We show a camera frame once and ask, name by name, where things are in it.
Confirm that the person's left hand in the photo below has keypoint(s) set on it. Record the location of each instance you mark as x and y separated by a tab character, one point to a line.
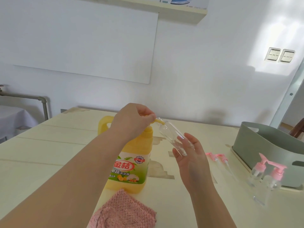
130	121

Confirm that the person's right hand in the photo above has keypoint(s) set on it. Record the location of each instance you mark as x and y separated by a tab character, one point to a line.
194	170

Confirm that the yellow detergent jug with pump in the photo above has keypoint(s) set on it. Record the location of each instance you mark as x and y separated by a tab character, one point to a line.
142	144

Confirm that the small clear plastic bottle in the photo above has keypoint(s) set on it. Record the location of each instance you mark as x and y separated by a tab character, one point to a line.
254	176
171	135
264	189

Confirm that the grey-green plastic basket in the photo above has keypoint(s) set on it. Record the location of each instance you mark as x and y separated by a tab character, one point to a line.
263	147

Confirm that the pink textured cloth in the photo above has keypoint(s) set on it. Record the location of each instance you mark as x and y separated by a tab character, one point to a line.
123	213

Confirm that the person's left forearm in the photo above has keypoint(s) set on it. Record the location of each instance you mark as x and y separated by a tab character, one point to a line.
59	189

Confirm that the white iron packaging box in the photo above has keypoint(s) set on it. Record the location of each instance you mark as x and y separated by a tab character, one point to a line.
187	3

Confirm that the grey metal pipe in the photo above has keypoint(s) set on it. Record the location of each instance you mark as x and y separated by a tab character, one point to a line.
31	96

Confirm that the dark wooden chair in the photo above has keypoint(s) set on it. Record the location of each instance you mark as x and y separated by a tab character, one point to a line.
298	130

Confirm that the white tablecloth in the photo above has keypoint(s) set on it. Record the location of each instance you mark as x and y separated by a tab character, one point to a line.
14	121

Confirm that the white wall board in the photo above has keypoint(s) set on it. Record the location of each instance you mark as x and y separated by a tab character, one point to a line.
88	40

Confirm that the white door frame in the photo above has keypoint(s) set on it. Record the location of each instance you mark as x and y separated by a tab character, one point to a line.
285	99

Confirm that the white wall switch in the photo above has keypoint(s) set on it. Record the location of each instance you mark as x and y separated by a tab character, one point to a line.
273	54
287	56

